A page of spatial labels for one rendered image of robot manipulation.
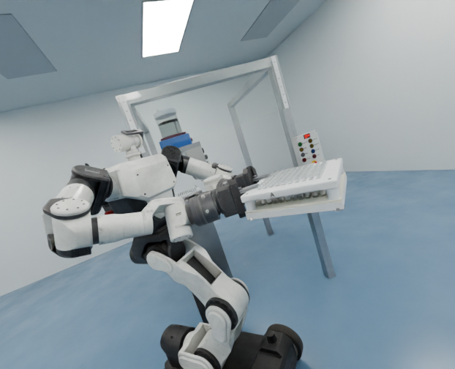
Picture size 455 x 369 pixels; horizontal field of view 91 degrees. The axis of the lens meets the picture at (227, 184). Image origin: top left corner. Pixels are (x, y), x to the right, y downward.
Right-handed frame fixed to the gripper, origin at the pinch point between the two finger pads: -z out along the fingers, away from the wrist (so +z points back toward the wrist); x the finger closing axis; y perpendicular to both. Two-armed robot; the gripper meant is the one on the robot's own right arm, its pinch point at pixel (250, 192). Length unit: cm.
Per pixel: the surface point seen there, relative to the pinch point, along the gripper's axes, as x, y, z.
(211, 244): 47, -95, 33
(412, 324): 104, -39, -62
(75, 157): -94, -364, 258
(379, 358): 104, -28, -35
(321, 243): 73, -91, -45
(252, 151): 10, -484, -73
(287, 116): -22, -90, -47
